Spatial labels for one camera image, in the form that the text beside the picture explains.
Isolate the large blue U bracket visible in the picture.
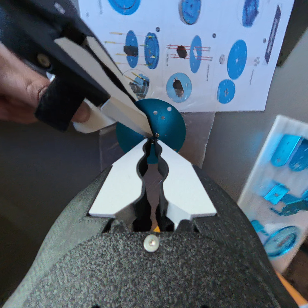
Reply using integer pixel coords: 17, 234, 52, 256
288, 138, 308, 172
271, 135, 302, 167

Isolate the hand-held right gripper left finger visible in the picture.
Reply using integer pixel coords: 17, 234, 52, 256
88, 139, 152, 231

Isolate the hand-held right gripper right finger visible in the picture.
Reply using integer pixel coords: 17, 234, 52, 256
156, 140, 218, 229

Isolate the clear plastic bag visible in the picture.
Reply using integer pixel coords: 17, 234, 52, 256
99, 110, 216, 190

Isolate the person's left hand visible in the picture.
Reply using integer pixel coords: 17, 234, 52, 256
0, 44, 91, 124

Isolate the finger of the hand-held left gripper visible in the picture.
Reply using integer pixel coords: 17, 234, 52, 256
54, 37, 154, 138
85, 35, 139, 101

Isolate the assembly guide paper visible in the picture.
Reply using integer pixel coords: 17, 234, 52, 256
78, 0, 295, 112

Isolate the dark blue perforated bracket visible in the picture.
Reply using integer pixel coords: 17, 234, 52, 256
270, 192, 308, 217

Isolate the white foam sheet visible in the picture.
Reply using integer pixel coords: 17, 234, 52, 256
237, 115, 308, 274

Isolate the black metal plate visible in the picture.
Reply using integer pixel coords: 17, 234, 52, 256
276, 14, 296, 68

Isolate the blue L bracket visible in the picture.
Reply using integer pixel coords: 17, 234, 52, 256
250, 219, 270, 237

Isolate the blue metal ring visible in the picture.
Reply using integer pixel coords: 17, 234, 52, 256
264, 225, 300, 258

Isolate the blue round metal plate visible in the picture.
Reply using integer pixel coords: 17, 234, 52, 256
116, 98, 187, 165

